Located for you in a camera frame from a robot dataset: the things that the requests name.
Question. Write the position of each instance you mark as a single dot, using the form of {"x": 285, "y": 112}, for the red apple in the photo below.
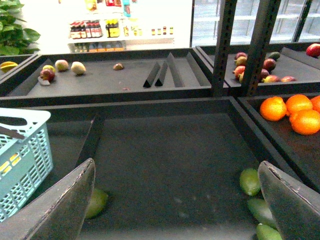
{"x": 313, "y": 50}

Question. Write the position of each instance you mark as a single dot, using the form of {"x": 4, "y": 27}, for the orange fruit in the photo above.
{"x": 273, "y": 109}
{"x": 305, "y": 122}
{"x": 297, "y": 103}

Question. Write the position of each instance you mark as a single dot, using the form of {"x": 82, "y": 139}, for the black metal post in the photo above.
{"x": 263, "y": 27}
{"x": 225, "y": 27}

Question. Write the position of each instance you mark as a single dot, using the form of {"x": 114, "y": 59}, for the green avocado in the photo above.
{"x": 261, "y": 212}
{"x": 97, "y": 203}
{"x": 249, "y": 181}
{"x": 265, "y": 232}

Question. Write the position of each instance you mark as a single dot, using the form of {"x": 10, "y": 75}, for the yellow mango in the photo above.
{"x": 9, "y": 164}

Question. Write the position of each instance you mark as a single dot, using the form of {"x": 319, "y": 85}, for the green potted plant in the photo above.
{"x": 15, "y": 38}

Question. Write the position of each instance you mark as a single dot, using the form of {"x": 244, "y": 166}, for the black avocado tray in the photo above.
{"x": 171, "y": 167}

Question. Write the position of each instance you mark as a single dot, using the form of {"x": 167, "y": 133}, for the brown basket handle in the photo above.
{"x": 11, "y": 133}

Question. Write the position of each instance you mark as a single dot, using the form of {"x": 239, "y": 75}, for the teal plastic basket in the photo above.
{"x": 17, "y": 186}

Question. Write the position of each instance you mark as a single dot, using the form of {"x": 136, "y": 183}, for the green avocado far tray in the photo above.
{"x": 274, "y": 55}

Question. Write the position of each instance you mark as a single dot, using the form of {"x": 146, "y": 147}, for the glass refrigerator doors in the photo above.
{"x": 296, "y": 21}

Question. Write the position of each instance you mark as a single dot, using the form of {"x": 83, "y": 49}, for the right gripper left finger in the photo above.
{"x": 58, "y": 213}

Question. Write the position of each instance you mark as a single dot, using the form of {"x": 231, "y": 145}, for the black far left tray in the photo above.
{"x": 110, "y": 77}

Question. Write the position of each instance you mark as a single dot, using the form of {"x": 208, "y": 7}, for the pale round fruit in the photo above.
{"x": 78, "y": 68}
{"x": 61, "y": 65}

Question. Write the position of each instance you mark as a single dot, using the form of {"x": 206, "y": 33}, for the star fruit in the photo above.
{"x": 7, "y": 66}

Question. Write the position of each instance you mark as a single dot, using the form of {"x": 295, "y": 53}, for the white grocery shelf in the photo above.
{"x": 112, "y": 25}

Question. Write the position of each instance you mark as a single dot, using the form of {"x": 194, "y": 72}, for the black triangular divider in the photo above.
{"x": 162, "y": 74}
{"x": 152, "y": 75}

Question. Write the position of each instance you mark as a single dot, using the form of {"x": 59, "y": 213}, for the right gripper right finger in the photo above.
{"x": 294, "y": 206}

